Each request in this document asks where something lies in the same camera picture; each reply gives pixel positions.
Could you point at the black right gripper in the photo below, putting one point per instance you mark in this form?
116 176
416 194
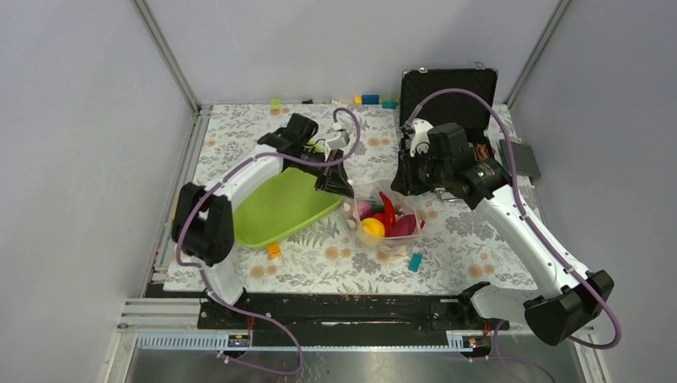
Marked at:
405 182

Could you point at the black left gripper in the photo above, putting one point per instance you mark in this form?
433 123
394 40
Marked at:
336 181

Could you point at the purple toy onion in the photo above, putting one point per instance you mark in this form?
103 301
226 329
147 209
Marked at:
364 209

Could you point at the green toy cucumber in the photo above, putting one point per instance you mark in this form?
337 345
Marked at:
377 208

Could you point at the green plastic tub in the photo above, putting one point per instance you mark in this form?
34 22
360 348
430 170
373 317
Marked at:
281 207

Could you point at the clear zip top bag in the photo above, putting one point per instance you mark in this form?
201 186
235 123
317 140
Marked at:
381 217

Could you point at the yellow toy pear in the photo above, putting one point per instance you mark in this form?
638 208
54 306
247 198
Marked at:
374 227

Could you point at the red toy chili pepper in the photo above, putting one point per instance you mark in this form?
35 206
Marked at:
389 214

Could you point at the maroon toy sweet potato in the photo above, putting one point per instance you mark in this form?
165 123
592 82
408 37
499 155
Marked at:
406 225

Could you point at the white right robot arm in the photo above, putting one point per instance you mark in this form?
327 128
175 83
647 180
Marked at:
567 296

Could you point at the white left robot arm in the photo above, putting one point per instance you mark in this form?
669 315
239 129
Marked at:
203 225

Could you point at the grey building baseplate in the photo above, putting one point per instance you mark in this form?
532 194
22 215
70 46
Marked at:
523 157

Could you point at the floral table mat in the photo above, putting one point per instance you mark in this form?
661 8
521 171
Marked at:
458 247

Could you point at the blue yellow block row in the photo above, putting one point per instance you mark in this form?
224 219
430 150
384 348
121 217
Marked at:
375 99

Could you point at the orange toy block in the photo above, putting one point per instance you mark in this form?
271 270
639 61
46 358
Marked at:
274 251

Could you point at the teal toy block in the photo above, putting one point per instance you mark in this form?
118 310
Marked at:
415 262

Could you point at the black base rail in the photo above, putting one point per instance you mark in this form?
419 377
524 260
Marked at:
348 320

